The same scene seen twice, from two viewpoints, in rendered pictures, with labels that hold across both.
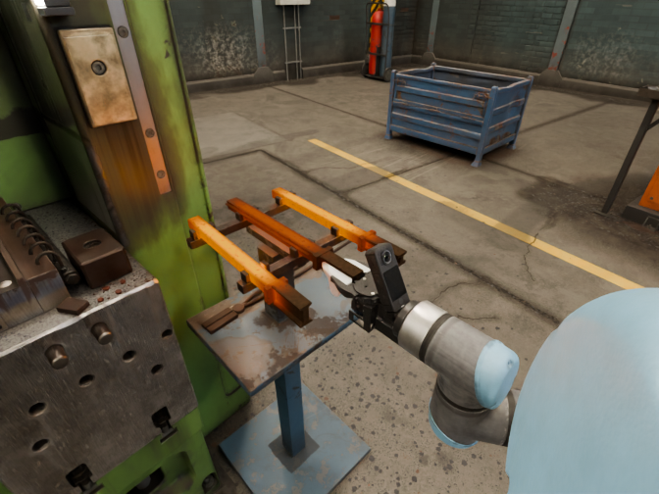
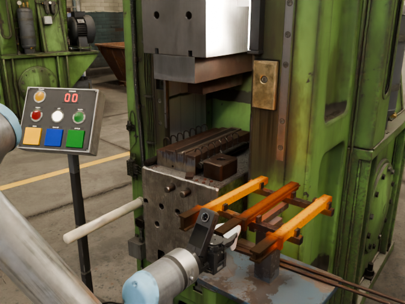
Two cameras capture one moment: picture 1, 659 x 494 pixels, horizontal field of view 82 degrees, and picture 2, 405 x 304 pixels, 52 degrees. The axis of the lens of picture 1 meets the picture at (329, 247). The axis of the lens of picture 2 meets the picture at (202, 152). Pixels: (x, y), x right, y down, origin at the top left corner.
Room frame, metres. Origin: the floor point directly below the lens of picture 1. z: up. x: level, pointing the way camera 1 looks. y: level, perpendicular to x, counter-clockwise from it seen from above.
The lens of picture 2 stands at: (0.39, -0.99, 1.52)
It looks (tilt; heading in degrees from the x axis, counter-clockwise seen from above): 19 degrees down; 83
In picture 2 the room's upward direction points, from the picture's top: straight up
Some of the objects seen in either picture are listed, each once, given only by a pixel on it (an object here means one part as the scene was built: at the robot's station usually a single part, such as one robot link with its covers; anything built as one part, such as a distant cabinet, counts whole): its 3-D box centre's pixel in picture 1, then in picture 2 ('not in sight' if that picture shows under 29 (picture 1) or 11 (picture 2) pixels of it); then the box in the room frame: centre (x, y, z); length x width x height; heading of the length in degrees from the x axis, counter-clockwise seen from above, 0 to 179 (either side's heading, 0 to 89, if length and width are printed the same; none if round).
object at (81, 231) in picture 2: not in sight; (105, 219); (0.17, 0.74, 0.62); 0.44 x 0.05 x 0.05; 47
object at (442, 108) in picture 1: (453, 109); not in sight; (4.15, -1.31, 0.36); 1.20 x 0.80 x 0.72; 43
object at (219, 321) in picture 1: (291, 273); (313, 274); (0.90, 0.11, 0.70); 0.60 x 0.04 x 0.01; 138
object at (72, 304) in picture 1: (73, 306); (189, 175); (0.53, 0.48, 0.92); 0.04 x 0.03 x 0.01; 78
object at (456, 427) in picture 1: (465, 407); not in sight; (0.38, -0.23, 0.83); 0.12 x 0.09 x 0.12; 77
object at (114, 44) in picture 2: not in sight; (144, 66); (0.29, 7.80, 0.42); 1.89 x 1.20 x 0.85; 127
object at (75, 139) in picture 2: not in sight; (75, 139); (0.07, 0.74, 1.01); 0.07 x 0.05 x 0.07; 162
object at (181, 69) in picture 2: not in sight; (206, 63); (0.62, 0.72, 1.32); 0.42 x 0.20 x 0.10; 47
